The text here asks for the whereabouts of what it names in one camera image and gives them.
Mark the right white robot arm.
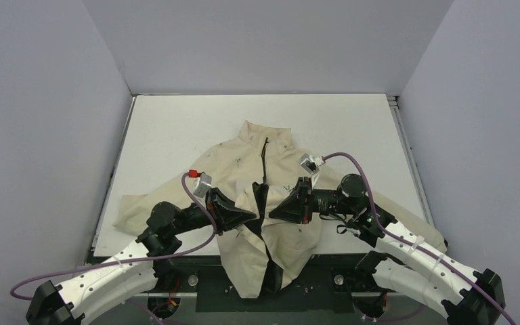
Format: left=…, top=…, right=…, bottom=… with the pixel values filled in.
left=269, top=174, right=506, bottom=324

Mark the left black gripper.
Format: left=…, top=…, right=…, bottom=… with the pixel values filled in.
left=170, top=188, right=256, bottom=236

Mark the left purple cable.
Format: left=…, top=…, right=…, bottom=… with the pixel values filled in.
left=9, top=172, right=218, bottom=325

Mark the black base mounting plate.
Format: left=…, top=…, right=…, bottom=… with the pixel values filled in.
left=140, top=254, right=388, bottom=318

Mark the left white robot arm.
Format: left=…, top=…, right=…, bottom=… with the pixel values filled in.
left=26, top=188, right=256, bottom=324

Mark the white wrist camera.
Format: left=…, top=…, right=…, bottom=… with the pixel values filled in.
left=188, top=169, right=212, bottom=199
left=299, top=153, right=325, bottom=186

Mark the beige zip jacket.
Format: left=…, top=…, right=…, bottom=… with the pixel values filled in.
left=113, top=121, right=447, bottom=299

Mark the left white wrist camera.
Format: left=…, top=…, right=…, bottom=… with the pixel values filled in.
left=188, top=169, right=212, bottom=199

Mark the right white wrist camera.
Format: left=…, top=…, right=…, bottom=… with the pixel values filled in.
left=299, top=153, right=325, bottom=186

